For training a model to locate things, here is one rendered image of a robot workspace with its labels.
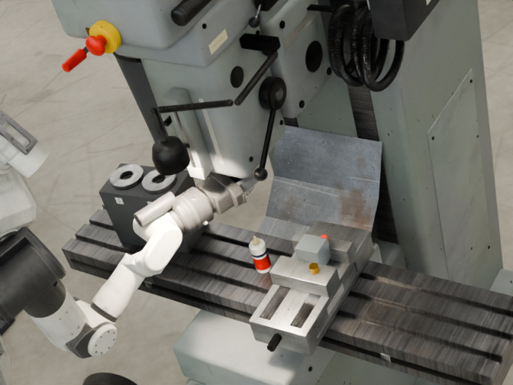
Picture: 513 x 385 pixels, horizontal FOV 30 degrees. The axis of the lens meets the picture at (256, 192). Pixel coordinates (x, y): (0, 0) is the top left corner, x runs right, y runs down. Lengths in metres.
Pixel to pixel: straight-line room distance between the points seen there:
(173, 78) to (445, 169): 0.97
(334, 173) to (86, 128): 2.56
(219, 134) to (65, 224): 2.43
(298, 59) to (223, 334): 0.72
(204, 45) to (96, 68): 3.59
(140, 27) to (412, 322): 0.93
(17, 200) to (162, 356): 1.79
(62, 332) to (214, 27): 0.69
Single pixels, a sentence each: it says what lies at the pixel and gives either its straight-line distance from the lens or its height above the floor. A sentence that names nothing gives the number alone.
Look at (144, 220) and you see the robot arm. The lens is 2.08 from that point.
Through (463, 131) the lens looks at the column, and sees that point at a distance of 2.73.
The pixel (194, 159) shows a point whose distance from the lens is 2.02.
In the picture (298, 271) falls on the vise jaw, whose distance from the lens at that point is 2.21.
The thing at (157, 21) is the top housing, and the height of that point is 1.80.
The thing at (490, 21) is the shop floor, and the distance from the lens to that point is 4.92.
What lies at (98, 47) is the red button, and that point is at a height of 1.76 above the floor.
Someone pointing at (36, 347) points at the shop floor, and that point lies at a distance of 3.85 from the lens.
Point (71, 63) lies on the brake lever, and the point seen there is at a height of 1.70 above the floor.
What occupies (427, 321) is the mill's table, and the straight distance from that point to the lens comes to 2.20.
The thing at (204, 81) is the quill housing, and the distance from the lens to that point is 1.90.
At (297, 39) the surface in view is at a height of 1.51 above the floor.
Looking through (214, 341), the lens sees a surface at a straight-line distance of 2.39.
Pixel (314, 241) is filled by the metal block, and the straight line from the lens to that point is 2.22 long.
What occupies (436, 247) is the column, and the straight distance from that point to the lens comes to 2.71.
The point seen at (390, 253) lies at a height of 0.73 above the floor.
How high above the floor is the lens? 2.56
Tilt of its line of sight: 38 degrees down
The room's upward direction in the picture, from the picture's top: 17 degrees counter-clockwise
